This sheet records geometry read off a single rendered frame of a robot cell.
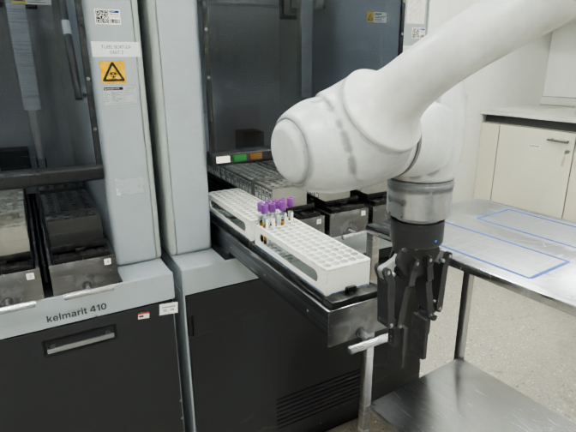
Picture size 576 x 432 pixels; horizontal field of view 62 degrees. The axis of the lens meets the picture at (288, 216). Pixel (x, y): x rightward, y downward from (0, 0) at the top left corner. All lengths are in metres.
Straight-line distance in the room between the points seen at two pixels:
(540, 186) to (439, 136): 2.75
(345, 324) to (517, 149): 2.69
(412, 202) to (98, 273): 0.73
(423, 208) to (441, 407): 0.94
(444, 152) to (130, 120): 0.75
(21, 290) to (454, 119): 0.90
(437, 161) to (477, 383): 1.09
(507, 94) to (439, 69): 3.29
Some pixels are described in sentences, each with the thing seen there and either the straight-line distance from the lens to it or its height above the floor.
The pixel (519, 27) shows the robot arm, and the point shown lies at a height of 1.24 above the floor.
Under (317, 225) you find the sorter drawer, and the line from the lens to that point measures 1.31.
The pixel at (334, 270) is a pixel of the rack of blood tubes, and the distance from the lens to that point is 0.84.
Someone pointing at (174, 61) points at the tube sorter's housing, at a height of 1.21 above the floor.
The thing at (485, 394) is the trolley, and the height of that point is 0.28.
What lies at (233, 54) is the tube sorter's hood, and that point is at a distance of 1.22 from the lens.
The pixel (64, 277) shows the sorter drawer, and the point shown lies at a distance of 1.13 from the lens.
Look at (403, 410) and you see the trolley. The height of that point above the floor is 0.28.
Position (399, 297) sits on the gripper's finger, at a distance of 0.73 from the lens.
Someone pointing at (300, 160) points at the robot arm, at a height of 1.11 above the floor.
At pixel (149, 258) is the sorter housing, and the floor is 0.74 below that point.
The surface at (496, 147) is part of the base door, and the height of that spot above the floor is 0.66.
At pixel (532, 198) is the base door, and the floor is 0.38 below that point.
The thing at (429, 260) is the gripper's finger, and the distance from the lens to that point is 0.72.
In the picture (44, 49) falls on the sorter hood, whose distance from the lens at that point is 1.12.
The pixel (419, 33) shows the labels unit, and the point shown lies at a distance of 1.57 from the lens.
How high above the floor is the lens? 1.21
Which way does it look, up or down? 18 degrees down
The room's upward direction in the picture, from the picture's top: straight up
